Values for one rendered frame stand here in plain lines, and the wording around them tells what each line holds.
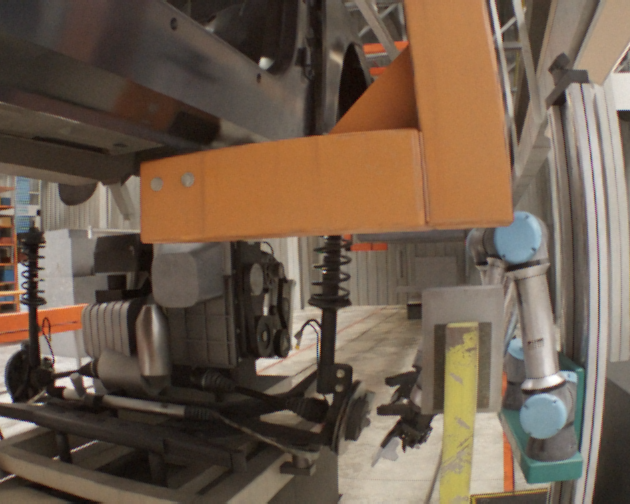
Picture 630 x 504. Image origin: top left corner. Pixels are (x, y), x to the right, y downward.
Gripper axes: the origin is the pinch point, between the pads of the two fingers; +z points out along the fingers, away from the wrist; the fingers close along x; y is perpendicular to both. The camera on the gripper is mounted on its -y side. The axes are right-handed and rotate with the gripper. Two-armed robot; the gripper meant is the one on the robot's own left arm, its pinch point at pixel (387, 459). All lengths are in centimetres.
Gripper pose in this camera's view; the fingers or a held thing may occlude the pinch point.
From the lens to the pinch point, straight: 155.3
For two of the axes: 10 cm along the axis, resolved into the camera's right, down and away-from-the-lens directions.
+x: 6.8, 0.3, 7.3
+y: 6.7, 3.9, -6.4
